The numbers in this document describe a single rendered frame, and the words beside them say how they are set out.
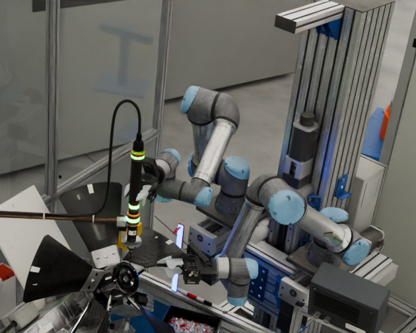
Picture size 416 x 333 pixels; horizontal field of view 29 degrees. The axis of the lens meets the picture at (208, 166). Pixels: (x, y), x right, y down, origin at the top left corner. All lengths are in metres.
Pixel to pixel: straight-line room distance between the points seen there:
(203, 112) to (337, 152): 0.59
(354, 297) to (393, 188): 1.56
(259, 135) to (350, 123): 3.22
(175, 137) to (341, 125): 3.20
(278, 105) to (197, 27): 1.02
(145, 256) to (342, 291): 0.71
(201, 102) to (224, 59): 3.90
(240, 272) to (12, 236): 0.82
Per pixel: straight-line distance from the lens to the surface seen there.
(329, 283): 2.89
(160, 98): 4.14
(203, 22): 6.71
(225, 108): 3.09
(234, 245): 3.02
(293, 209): 2.82
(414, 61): 4.08
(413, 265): 4.52
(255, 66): 7.28
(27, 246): 2.92
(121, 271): 2.78
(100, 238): 2.83
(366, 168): 3.67
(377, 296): 2.87
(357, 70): 3.19
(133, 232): 2.78
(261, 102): 7.06
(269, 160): 6.16
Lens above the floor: 2.94
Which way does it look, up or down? 30 degrees down
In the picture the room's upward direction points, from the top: 7 degrees clockwise
